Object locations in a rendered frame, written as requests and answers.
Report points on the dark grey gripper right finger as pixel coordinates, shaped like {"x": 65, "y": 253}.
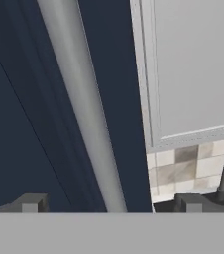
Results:
{"x": 193, "y": 202}

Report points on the dark sink basin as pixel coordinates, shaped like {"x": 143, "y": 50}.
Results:
{"x": 213, "y": 200}

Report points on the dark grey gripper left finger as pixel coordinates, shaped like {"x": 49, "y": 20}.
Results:
{"x": 31, "y": 202}

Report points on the navy blue cabinet door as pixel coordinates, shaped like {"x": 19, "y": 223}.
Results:
{"x": 24, "y": 109}

